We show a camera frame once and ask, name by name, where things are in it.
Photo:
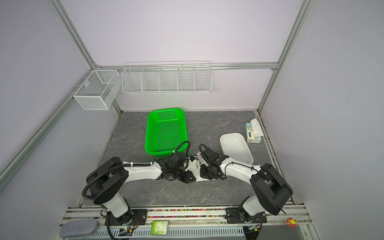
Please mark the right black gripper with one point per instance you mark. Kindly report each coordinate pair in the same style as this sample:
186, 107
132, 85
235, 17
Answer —
203, 173

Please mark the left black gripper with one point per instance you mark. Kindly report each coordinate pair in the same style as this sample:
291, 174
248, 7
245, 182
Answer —
187, 179

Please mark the white paper napkin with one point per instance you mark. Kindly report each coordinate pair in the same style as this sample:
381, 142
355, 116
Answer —
195, 167

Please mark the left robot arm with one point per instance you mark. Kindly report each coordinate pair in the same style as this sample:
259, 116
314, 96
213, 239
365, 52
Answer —
104, 183

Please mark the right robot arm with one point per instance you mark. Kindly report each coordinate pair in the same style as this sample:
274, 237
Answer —
271, 190

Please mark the white oval plastic tub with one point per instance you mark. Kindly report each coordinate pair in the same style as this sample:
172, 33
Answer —
235, 146

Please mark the green perforated plastic basket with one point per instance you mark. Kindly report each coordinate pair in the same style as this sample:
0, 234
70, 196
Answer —
166, 130

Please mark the tissue pack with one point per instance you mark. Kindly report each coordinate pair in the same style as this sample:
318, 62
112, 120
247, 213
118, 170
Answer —
254, 132

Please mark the red yellow toy figure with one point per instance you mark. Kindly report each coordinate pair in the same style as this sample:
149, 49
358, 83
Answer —
291, 223

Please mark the small white mesh basket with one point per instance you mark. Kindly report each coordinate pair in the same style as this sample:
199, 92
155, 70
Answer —
99, 90

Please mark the grey cloth pad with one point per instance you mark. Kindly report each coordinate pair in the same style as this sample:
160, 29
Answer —
78, 228

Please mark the white slotted cable duct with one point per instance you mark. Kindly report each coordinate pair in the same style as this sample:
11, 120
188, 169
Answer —
180, 233

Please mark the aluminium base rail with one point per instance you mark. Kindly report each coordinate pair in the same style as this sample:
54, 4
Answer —
216, 215

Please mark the long white wire shelf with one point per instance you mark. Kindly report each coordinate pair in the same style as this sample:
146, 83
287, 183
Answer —
167, 77

